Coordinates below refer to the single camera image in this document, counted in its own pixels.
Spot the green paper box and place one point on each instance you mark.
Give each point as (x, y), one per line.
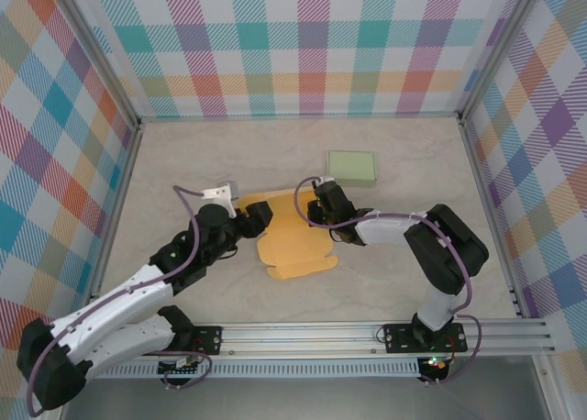
(351, 168)

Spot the orange paper box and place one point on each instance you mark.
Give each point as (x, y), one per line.
(293, 246)

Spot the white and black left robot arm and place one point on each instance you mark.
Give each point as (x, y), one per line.
(114, 301)

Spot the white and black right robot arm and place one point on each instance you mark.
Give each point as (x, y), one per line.
(385, 227)

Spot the small black circuit board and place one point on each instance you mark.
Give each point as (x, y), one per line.
(179, 369)

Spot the small circuit board with light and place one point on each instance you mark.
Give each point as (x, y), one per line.
(433, 362)

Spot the aluminium frame cross bar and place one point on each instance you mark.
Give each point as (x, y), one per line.
(298, 116)

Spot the aluminium table side rail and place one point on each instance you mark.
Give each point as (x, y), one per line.
(474, 163)
(131, 154)

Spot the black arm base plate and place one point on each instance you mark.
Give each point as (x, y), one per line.
(396, 342)
(213, 339)

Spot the long aluminium mounting rail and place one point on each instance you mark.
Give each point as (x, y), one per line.
(298, 339)

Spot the aluminium frame post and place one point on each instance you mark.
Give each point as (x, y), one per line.
(499, 48)
(97, 48)

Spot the aluminium frame leg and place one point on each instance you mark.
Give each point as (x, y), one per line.
(550, 392)

